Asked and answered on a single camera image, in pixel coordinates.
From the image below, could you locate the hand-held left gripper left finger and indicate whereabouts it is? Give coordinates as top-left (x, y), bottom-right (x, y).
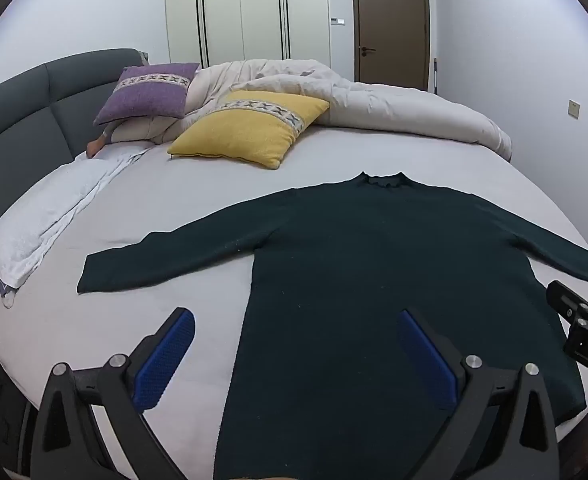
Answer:
top-left (29, 306), bottom-right (197, 480)

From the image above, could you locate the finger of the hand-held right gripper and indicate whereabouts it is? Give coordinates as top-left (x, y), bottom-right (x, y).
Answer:
top-left (546, 280), bottom-right (588, 322)

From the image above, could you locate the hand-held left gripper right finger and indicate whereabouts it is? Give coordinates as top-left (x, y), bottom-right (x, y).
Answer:
top-left (396, 309), bottom-right (560, 480)

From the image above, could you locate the dark green sweater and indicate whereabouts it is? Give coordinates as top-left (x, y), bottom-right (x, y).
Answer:
top-left (76, 171), bottom-right (588, 480)

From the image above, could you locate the bed with white sheet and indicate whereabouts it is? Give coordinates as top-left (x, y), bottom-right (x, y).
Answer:
top-left (0, 120), bottom-right (588, 480)

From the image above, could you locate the white folded blanket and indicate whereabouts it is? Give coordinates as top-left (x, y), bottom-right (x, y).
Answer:
top-left (0, 152), bottom-right (155, 308)

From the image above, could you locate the white bed pillow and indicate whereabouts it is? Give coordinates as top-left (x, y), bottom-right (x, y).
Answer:
top-left (105, 115), bottom-right (185, 147)

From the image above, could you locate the yellow throw pillow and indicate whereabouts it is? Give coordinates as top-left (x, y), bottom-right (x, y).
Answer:
top-left (167, 90), bottom-right (331, 170)

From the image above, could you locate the beige duvet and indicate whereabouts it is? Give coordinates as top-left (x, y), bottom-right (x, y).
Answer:
top-left (109, 58), bottom-right (514, 163)

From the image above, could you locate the purple throw pillow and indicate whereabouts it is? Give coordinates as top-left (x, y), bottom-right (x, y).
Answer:
top-left (93, 62), bottom-right (201, 127)

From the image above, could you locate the grey padded headboard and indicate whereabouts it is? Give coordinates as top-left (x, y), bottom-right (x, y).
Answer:
top-left (0, 48), bottom-right (150, 241)

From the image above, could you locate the brown door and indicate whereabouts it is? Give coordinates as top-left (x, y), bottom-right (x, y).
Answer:
top-left (350, 0), bottom-right (432, 93)

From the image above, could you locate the cream wardrobe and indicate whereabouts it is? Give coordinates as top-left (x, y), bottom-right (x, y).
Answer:
top-left (164, 0), bottom-right (332, 68)

